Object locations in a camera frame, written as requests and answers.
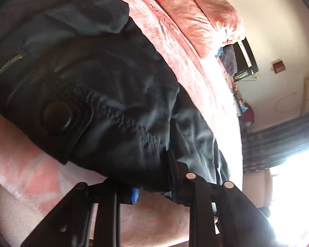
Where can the brown wall vent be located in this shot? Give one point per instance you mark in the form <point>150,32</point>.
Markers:
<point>278,67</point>

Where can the black bed headboard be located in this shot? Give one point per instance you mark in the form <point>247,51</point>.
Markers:
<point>248,56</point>

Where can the dark red cloth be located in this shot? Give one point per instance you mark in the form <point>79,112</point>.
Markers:
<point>248,113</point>

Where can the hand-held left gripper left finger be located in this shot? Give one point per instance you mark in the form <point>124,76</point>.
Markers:
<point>135,196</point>

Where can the pink leaf-print blanket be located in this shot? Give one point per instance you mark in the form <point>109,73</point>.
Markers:
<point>195,67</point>

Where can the dark patterned curtain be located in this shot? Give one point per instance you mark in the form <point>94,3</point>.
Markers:
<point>278,139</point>

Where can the grey pillow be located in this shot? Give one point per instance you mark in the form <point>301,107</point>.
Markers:
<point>229,59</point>

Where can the cluttered nightstand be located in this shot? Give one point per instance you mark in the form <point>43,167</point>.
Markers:
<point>239,97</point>

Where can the black jacket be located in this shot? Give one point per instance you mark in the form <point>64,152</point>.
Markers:
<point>105,82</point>

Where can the blue cloth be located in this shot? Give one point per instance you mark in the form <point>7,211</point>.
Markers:
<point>219,52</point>

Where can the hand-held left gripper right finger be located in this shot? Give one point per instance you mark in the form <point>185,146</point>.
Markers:
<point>197,200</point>

